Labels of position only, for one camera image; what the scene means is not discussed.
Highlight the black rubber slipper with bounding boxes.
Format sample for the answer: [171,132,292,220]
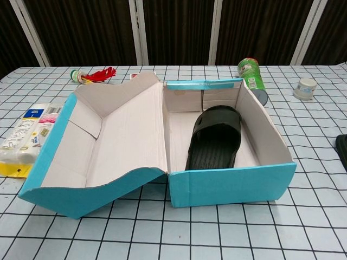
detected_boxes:
[185,105,242,171]
[335,134,347,166]

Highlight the light blue shoe box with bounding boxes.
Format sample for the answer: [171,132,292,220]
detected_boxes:
[18,71,297,219]

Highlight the red blue postcard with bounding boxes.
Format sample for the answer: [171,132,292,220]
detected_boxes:
[130,71,157,80]

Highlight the red yellow feather shuttlecock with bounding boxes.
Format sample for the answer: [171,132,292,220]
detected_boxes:
[70,67,117,85]

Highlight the green chips can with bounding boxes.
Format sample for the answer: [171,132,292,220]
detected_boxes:
[237,57,269,106]

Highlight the blue checkered tablecloth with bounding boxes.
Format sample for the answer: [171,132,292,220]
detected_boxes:
[0,64,347,260]

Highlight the small white jar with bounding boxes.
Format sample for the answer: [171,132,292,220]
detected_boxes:
[292,77,317,101]

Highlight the white tissue pack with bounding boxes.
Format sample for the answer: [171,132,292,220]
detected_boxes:
[0,102,63,179]

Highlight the white screen frame post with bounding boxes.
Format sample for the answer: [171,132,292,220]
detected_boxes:
[128,0,149,66]
[9,0,52,67]
[208,0,231,66]
[291,0,327,66]

